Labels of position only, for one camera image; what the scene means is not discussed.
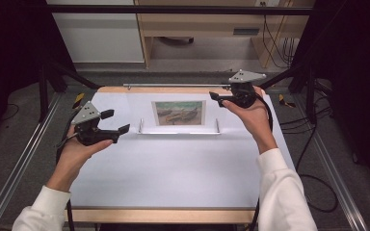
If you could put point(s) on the black horizontal frame bar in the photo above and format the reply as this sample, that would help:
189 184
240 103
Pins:
173 9

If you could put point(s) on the person's left hand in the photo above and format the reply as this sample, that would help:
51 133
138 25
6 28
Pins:
74 159

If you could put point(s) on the black curtain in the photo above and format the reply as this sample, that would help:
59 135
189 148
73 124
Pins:
9 48
356 80

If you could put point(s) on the black metal stand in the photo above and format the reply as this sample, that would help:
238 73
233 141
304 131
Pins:
44 93
310 96

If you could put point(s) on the clear acrylic picture frame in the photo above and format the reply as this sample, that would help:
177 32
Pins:
135 106

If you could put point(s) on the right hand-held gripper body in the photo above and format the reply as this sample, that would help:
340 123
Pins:
244 94

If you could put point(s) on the yellow black tape strip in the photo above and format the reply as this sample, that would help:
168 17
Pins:
78 100
284 101

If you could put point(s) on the black curved object under desk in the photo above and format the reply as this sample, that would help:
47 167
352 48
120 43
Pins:
176 40

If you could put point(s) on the person's right hand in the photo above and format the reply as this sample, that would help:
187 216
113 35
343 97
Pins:
257 122

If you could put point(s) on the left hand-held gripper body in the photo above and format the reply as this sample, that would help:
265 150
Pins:
88 133

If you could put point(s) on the painting print card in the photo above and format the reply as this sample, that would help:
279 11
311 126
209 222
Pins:
179 113

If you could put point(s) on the pale blue table mat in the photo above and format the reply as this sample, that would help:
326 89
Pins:
173 166

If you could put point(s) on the aluminium floor rail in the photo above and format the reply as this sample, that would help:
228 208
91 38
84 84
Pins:
337 170
16 166

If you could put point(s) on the light wooden desk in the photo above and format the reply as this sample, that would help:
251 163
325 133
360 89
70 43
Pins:
202 22

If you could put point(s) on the grey desk label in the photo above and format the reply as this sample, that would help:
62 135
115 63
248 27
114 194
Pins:
246 31

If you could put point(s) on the white cabinet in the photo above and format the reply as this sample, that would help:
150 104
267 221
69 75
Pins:
98 35

